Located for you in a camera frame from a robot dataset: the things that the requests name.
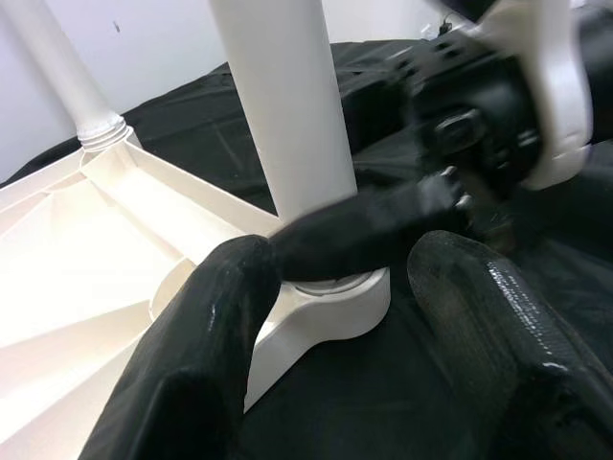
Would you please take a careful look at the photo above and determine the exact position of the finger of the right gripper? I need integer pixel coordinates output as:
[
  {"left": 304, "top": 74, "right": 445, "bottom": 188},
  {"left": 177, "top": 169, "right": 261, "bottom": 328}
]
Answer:
[{"left": 267, "top": 165, "right": 473, "bottom": 284}]

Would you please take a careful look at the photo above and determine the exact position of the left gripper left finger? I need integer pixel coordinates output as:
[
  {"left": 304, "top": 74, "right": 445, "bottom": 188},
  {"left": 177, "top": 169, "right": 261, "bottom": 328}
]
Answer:
[{"left": 79, "top": 233, "right": 284, "bottom": 460}]

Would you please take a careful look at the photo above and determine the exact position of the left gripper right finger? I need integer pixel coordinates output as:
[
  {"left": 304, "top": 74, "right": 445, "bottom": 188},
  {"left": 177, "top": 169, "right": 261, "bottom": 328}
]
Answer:
[{"left": 406, "top": 229, "right": 613, "bottom": 460}]

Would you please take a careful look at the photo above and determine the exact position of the white plastic table top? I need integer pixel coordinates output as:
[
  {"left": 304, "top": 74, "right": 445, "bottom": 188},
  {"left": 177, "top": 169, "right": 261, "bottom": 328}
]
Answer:
[{"left": 0, "top": 128, "right": 392, "bottom": 460}]

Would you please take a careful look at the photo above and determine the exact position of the white plastic table leg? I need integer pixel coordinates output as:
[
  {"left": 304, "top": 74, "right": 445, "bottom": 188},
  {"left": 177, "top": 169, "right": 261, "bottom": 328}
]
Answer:
[
  {"left": 0, "top": 0, "right": 138, "bottom": 153},
  {"left": 208, "top": 0, "right": 384, "bottom": 294}
]

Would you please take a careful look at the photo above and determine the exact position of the black cloth table cover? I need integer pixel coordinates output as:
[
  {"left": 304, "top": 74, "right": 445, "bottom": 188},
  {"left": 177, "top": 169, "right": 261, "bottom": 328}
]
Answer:
[{"left": 0, "top": 37, "right": 613, "bottom": 460}]

